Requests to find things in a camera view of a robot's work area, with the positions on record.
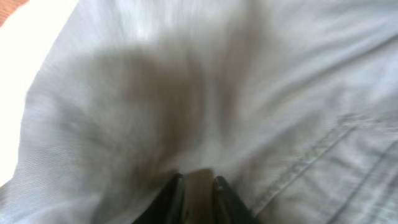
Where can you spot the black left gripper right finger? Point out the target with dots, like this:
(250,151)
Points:
(228,208)

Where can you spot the grey shorts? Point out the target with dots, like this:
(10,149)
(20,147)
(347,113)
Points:
(294,103)

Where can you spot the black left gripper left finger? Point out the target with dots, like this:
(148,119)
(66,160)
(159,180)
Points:
(166,208)

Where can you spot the beige folded shorts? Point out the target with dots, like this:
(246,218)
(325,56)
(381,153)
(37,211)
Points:
(26,38)

